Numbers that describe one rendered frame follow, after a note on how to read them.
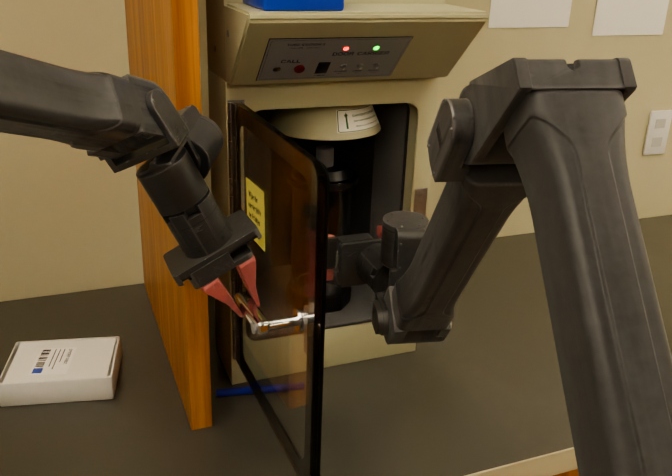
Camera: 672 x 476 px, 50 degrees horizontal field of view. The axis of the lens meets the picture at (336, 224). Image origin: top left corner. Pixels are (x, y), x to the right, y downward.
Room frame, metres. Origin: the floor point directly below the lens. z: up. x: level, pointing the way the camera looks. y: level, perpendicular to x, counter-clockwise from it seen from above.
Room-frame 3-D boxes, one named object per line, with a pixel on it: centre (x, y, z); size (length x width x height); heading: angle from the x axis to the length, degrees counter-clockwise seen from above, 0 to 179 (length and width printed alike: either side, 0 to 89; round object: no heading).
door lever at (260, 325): (0.72, 0.07, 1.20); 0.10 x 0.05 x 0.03; 24
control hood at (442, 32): (0.96, -0.02, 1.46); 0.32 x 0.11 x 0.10; 112
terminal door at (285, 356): (0.80, 0.08, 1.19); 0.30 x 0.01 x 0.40; 24
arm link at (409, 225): (0.80, -0.09, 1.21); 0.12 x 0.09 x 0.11; 9
